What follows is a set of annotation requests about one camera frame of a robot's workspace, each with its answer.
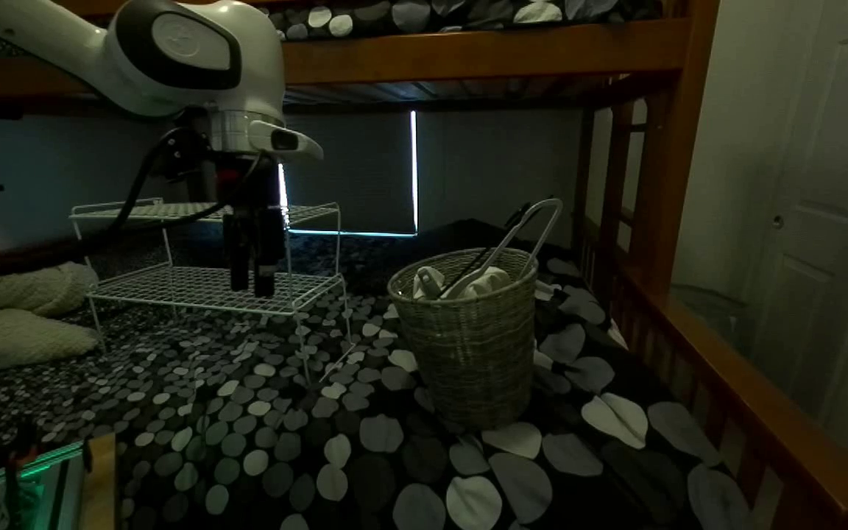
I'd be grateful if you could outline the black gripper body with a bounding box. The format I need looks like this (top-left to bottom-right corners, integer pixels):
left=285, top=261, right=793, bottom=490
left=214, top=152, right=282, bottom=259

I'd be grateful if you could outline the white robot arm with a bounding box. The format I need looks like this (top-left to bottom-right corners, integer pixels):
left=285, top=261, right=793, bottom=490
left=0, top=0, right=323, bottom=297

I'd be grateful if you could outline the white cloth in basket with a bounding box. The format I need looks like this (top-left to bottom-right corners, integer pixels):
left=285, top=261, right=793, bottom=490
left=413, top=265, right=511, bottom=299

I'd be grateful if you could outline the woven grey basket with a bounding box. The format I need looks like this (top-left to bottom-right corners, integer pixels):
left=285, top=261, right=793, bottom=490
left=385, top=246, right=539, bottom=428

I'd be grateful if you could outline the dark window blind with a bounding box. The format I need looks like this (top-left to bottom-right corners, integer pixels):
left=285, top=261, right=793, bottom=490
left=285, top=112, right=414, bottom=231

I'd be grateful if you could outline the black dotted bedspread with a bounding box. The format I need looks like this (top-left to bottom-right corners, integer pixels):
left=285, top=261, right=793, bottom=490
left=0, top=255, right=754, bottom=530

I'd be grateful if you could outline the cream fuzzy blanket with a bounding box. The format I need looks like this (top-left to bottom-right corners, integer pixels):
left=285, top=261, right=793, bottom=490
left=0, top=261, right=98, bottom=368

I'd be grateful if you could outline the white clothes hanger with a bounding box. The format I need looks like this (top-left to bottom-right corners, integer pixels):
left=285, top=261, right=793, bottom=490
left=454, top=196, right=563, bottom=280

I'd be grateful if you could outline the white door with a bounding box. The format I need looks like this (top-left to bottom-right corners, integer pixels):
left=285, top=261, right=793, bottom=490
left=670, top=0, right=848, bottom=489

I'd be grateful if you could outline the white wire two-tier rack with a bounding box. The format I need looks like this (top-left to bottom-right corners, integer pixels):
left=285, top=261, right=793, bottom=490
left=87, top=196, right=345, bottom=318

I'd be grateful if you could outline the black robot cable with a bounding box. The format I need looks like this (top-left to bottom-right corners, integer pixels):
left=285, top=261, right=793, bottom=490
left=80, top=125, right=251, bottom=259

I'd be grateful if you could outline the wooden bunk bed frame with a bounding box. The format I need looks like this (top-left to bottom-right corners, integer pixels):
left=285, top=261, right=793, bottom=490
left=0, top=0, right=848, bottom=530

